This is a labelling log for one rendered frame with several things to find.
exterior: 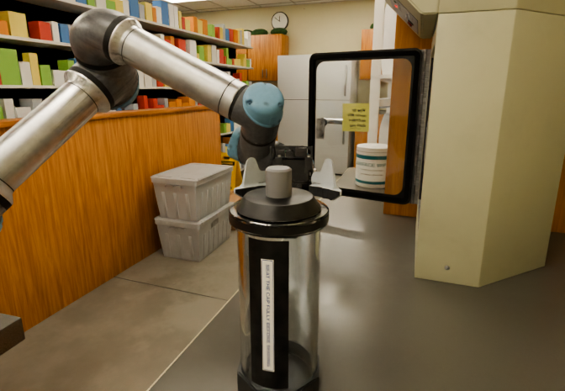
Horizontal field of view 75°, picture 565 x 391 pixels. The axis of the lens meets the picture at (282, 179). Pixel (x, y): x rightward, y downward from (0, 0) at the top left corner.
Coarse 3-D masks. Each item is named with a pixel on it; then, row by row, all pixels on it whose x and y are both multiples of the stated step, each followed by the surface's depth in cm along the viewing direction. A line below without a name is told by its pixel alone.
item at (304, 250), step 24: (240, 216) 37; (312, 216) 37; (240, 240) 39; (312, 240) 38; (240, 264) 40; (312, 264) 39; (240, 288) 40; (312, 288) 39; (240, 312) 41; (288, 312) 38; (312, 312) 40; (240, 336) 43; (288, 336) 39; (312, 336) 41; (288, 360) 40; (312, 360) 42; (288, 384) 40
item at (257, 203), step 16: (272, 176) 38; (288, 176) 39; (256, 192) 41; (272, 192) 39; (288, 192) 39; (304, 192) 41; (240, 208) 38; (256, 208) 37; (272, 208) 36; (288, 208) 36; (304, 208) 37; (320, 208) 40
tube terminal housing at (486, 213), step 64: (448, 0) 59; (512, 0) 57; (448, 64) 61; (512, 64) 59; (448, 128) 63; (512, 128) 62; (448, 192) 66; (512, 192) 66; (448, 256) 68; (512, 256) 70
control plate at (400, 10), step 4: (392, 0) 77; (396, 0) 72; (392, 4) 83; (396, 4) 77; (400, 4) 72; (396, 8) 82; (400, 8) 76; (404, 8) 71; (396, 12) 88; (400, 12) 81; (404, 12) 75; (408, 12) 71; (400, 16) 87; (404, 16) 81; (412, 16) 71; (404, 20) 87; (412, 20) 76; (416, 20) 71; (416, 24) 75; (412, 28) 86; (416, 28) 80; (416, 32) 86
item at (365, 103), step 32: (320, 64) 103; (352, 64) 99; (384, 64) 95; (320, 96) 105; (352, 96) 100; (384, 96) 96; (352, 128) 102; (384, 128) 98; (320, 160) 109; (352, 160) 104; (384, 160) 100; (384, 192) 101
